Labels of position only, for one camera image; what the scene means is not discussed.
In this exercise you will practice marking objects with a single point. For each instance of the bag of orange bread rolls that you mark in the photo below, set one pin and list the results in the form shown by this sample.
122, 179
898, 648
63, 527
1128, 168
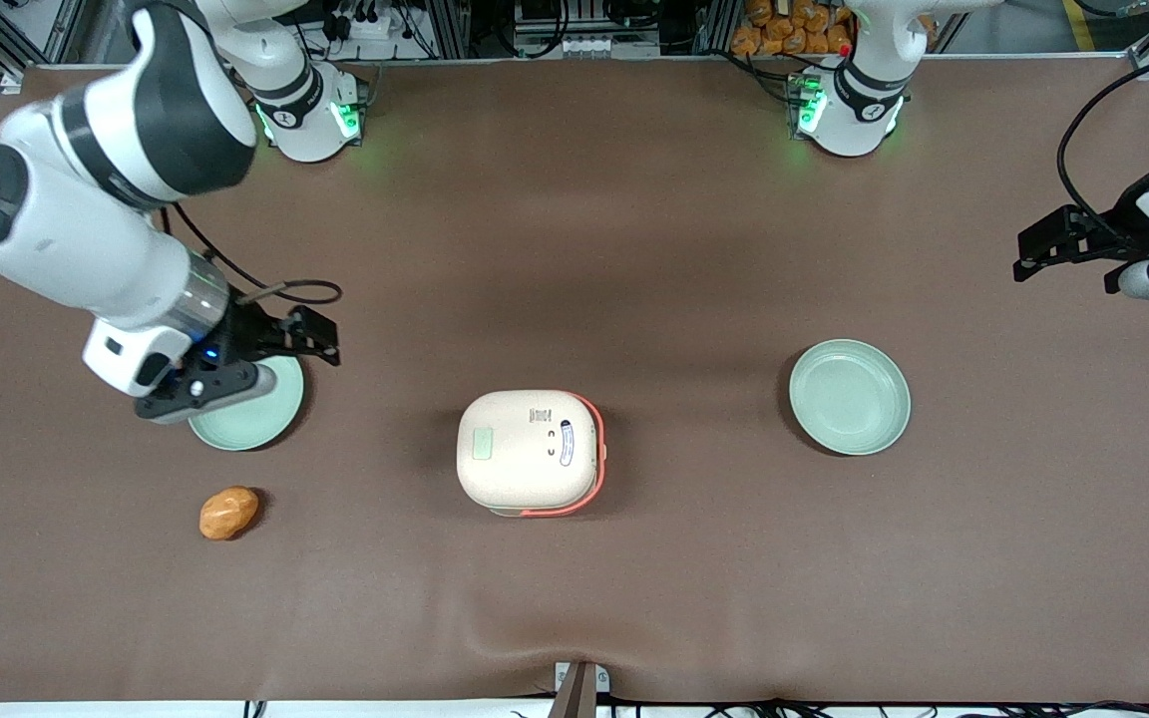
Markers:
794, 28

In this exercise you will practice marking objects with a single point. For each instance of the metal table edge bracket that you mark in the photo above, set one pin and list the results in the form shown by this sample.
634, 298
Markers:
580, 688

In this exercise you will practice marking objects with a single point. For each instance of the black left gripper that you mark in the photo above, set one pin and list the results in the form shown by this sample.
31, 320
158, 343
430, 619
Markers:
1121, 228

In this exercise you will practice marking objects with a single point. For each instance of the aluminium frame post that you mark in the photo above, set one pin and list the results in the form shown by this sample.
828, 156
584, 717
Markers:
714, 26
447, 28

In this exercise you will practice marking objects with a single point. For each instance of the grey socket strip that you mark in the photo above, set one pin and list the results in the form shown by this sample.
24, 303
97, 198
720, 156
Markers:
594, 45

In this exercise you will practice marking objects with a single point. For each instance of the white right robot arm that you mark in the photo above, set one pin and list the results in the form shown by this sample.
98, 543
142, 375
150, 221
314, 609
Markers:
66, 229

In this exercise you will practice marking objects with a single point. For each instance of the light green plate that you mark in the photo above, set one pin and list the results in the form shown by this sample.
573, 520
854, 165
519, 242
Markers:
849, 397
245, 429

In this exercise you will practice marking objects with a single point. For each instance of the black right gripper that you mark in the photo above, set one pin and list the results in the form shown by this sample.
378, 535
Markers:
247, 334

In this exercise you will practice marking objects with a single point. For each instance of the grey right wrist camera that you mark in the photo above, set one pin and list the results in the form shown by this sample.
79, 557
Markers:
205, 394

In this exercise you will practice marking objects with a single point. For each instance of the white power strip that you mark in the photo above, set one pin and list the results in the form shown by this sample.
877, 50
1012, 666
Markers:
365, 22

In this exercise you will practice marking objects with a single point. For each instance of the brown table mat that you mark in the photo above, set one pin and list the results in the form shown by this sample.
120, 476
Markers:
634, 249

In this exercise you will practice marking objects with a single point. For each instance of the orange-brown bread roll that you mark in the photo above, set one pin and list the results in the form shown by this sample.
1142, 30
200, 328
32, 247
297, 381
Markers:
228, 513

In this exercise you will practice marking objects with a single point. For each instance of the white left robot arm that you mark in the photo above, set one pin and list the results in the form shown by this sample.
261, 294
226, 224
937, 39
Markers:
854, 100

